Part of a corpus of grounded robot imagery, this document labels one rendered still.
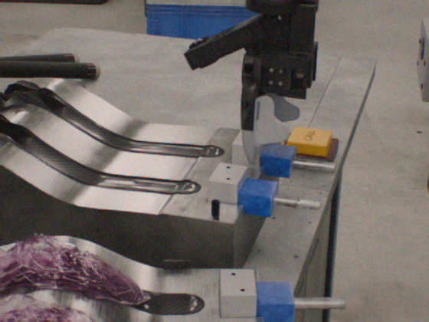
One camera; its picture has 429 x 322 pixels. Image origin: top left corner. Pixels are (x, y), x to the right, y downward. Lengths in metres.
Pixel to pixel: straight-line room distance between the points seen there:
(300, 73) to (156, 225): 0.26
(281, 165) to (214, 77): 0.58
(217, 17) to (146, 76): 2.59
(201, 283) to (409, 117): 2.76
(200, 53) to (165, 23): 3.20
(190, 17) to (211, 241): 3.30
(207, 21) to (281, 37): 3.21
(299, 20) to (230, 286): 0.34
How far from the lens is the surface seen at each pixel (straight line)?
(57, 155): 1.18
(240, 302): 0.93
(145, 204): 1.09
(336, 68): 1.79
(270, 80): 1.12
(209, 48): 1.13
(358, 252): 2.73
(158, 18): 4.33
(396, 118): 3.68
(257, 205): 1.08
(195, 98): 1.62
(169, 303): 0.97
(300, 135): 1.40
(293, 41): 1.11
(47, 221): 1.13
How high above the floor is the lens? 1.40
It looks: 26 degrees down
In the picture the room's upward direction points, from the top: 1 degrees clockwise
